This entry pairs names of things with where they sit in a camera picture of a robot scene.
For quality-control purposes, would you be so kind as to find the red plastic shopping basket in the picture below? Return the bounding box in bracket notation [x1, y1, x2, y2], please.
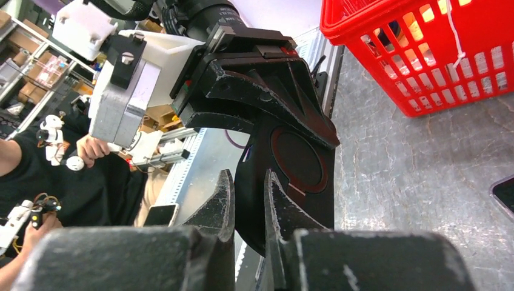
[320, 1, 513, 117]

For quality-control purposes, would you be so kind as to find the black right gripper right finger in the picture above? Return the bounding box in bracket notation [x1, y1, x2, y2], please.
[264, 170, 475, 290]

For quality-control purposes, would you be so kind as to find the white framed phone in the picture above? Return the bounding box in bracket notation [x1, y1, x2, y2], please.
[143, 203, 179, 227]

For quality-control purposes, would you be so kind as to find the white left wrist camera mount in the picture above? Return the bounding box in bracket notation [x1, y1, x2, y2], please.
[52, 1, 203, 147]

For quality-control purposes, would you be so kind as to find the black phone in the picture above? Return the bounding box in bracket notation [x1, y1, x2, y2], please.
[234, 115, 335, 256]

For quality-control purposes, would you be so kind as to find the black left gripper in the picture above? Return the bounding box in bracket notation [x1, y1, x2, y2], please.
[170, 24, 339, 149]

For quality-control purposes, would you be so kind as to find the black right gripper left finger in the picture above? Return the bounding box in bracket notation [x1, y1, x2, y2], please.
[12, 170, 236, 290]

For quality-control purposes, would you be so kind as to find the white cable duct rail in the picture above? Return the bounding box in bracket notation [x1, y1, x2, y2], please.
[155, 128, 207, 206]

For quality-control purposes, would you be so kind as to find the person in black shirt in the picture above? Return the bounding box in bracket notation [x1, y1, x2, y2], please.
[1, 113, 162, 290]

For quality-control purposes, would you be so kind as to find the phone in clear case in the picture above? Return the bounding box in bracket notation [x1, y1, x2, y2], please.
[490, 175, 513, 222]

